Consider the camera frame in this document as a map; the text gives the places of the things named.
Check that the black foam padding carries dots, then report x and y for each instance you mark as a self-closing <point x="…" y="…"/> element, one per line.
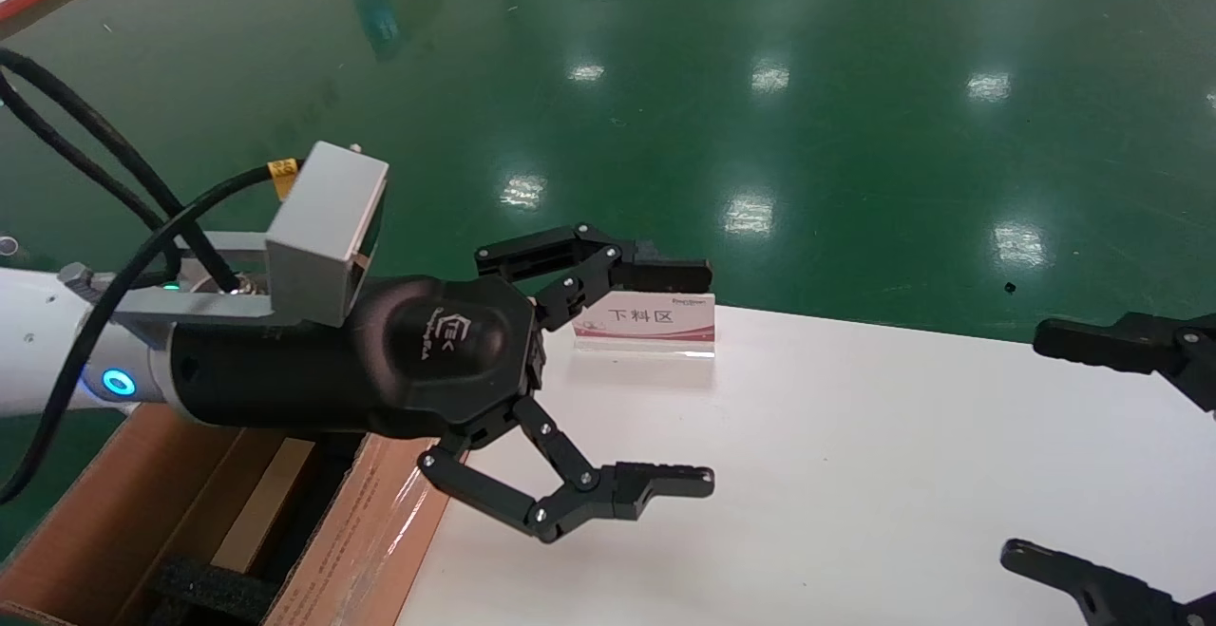
<point x="214" y="593"/>

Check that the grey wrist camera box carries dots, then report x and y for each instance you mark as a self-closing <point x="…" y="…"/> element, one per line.
<point x="323" y="222"/>

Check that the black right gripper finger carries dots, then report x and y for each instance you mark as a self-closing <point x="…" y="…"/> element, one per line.
<point x="1121" y="346"/>
<point x="1102" y="597"/>

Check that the small cardboard box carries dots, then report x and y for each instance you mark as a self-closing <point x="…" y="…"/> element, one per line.
<point x="261" y="502"/>

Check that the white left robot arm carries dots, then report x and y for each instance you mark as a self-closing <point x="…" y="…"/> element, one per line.
<point x="38" y="341"/>

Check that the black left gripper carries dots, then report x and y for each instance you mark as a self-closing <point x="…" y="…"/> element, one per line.
<point x="427" y="350"/>

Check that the acrylic sign with red stripe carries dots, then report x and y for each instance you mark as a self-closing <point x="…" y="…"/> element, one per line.
<point x="665" y="324"/>

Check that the large cardboard box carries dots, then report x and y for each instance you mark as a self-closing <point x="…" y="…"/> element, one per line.
<point x="104" y="483"/>

